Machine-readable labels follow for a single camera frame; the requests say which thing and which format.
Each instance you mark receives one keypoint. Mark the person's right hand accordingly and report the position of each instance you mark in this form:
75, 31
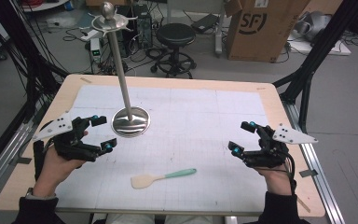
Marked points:
276, 182

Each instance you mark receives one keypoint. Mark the white grid mat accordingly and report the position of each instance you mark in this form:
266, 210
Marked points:
192, 124

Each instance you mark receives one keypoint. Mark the white flat board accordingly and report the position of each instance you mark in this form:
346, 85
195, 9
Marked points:
323, 47

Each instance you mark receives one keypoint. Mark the aluminium rail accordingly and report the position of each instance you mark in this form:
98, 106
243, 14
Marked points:
3, 152
317, 168

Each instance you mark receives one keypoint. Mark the black metal frame post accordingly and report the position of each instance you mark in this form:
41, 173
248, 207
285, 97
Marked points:
21, 46
317, 53

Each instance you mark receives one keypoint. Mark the white device with green light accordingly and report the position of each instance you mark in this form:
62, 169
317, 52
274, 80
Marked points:
95, 49

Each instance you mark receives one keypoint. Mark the silver metal utensil stand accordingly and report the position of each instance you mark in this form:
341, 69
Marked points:
120, 69

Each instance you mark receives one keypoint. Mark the wrist watch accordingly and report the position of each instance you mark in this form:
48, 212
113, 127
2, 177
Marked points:
32, 193

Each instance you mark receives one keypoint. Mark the person's left hand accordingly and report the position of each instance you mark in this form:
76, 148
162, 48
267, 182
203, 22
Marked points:
57, 169

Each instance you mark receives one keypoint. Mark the black computer tower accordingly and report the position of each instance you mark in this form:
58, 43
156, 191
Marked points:
143, 28

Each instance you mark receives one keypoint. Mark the white table leg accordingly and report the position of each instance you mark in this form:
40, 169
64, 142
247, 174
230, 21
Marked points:
220, 31

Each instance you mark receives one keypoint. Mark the black flat device on floor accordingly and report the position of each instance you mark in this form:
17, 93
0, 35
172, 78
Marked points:
205, 23

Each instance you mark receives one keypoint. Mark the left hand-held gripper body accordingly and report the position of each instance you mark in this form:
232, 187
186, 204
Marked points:
71, 141

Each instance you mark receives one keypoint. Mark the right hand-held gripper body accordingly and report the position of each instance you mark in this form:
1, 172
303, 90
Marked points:
270, 149

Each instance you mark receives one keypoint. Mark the silver grey machine part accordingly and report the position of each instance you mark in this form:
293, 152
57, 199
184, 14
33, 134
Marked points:
315, 25

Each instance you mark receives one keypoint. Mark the grey tape piece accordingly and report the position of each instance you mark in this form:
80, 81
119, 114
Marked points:
21, 160
309, 173

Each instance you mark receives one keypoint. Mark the brown cardboard box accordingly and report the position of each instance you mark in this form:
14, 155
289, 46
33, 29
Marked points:
261, 34

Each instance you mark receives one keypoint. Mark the black round stool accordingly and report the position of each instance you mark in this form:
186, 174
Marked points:
175, 35

